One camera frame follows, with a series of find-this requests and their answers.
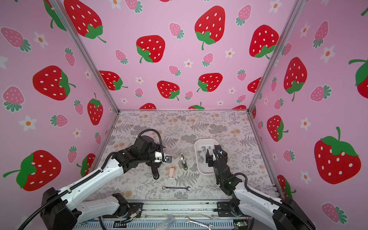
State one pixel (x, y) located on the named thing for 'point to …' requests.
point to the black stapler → (155, 172)
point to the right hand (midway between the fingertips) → (214, 149)
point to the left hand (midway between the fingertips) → (162, 150)
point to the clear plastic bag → (166, 224)
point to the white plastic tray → (202, 166)
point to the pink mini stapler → (171, 172)
